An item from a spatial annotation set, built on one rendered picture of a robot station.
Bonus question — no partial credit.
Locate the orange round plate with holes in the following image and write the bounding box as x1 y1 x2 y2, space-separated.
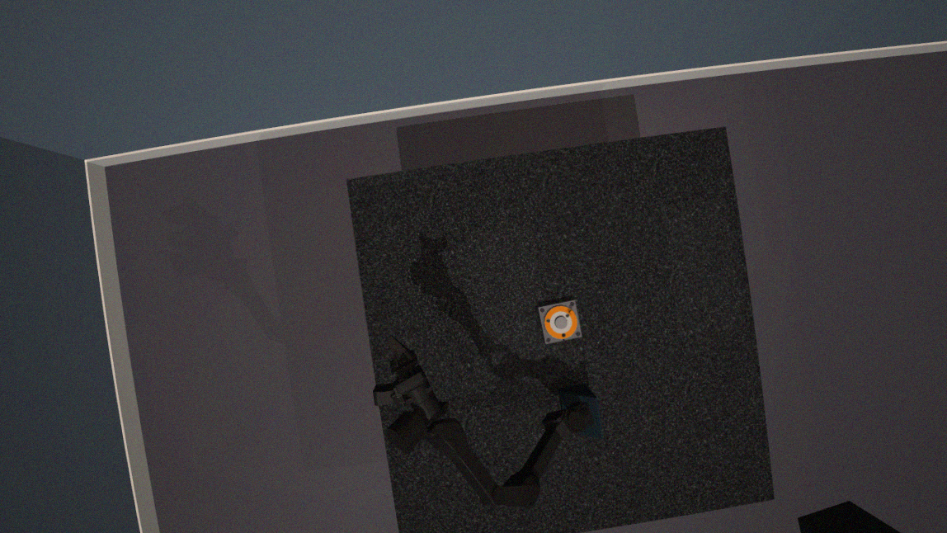
544 306 577 339

